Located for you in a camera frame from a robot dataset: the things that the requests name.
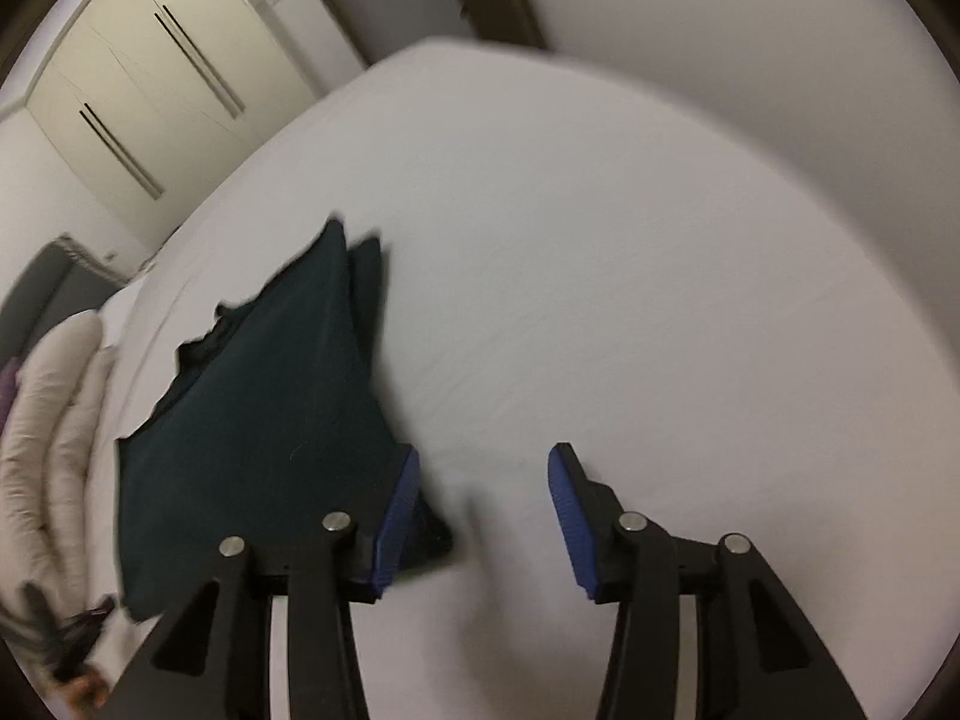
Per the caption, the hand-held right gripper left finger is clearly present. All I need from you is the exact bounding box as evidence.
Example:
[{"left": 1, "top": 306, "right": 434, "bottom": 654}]
[{"left": 112, "top": 446, "right": 422, "bottom": 720}]

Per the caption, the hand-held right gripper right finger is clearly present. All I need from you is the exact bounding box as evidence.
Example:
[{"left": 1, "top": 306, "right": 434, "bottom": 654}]
[{"left": 547, "top": 442, "right": 865, "bottom": 720}]

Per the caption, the dark green sweater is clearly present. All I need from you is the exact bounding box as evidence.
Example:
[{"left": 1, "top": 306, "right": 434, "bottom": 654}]
[{"left": 115, "top": 216, "right": 455, "bottom": 622}]

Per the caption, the person's left hand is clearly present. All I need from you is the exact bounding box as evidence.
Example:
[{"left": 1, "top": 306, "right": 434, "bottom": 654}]
[{"left": 61, "top": 671, "right": 115, "bottom": 710}]

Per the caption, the beige duvet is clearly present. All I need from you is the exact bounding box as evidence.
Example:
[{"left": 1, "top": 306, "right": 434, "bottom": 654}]
[{"left": 0, "top": 310, "right": 121, "bottom": 616}]

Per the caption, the white bed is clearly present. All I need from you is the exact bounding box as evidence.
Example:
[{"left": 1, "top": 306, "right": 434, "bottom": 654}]
[{"left": 88, "top": 37, "right": 960, "bottom": 720}]

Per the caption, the grey headboard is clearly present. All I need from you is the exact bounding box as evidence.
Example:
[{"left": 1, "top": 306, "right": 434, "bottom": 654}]
[{"left": 0, "top": 235, "right": 127, "bottom": 370}]

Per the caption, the cream wardrobe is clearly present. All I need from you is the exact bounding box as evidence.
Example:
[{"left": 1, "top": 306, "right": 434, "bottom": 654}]
[{"left": 25, "top": 0, "right": 365, "bottom": 250}]

